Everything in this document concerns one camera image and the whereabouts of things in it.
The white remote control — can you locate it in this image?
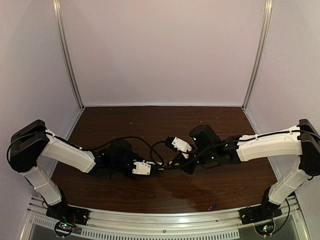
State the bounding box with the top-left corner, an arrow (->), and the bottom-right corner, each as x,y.
134,160 -> 164,169

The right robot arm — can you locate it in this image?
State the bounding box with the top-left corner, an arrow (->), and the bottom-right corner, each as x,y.
172,119 -> 320,209

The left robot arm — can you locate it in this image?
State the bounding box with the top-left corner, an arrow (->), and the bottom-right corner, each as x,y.
6,119 -> 150,212

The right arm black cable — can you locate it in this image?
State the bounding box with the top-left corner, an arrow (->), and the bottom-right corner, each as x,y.
149,127 -> 313,172

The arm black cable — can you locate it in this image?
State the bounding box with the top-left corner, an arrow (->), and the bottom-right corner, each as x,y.
6,134 -> 166,173
149,127 -> 313,172

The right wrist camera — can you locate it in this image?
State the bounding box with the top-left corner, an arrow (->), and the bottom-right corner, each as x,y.
165,136 -> 193,159

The front aluminium rail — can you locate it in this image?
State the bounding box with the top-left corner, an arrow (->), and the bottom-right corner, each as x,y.
17,196 -> 311,240

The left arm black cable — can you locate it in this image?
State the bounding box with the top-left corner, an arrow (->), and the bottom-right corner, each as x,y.
6,134 -> 166,173

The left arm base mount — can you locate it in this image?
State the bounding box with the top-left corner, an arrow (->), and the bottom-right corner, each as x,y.
46,204 -> 90,226

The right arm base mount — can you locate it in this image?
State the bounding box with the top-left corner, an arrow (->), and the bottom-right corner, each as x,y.
238,205 -> 282,225

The right aluminium frame post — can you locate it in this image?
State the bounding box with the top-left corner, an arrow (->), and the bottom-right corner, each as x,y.
242,0 -> 273,110

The aluminium frame post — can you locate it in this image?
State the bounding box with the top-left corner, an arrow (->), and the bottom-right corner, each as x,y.
242,0 -> 273,110
52,0 -> 85,110

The left aluminium frame post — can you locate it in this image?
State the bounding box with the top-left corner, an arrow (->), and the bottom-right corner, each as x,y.
52,0 -> 85,110

